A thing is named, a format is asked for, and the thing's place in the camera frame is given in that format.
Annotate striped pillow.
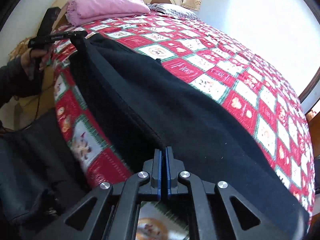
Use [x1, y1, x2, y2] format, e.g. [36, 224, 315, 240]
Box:
[146, 3, 199, 20]

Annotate person's left hand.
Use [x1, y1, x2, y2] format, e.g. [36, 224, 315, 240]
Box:
[21, 46, 53, 80]

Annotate pink folded quilt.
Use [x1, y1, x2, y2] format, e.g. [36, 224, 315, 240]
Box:
[66, 0, 150, 26]

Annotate black pants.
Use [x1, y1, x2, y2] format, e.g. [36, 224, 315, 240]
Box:
[69, 34, 309, 239]

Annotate red patchwork bedspread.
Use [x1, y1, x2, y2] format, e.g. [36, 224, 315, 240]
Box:
[53, 12, 315, 239]

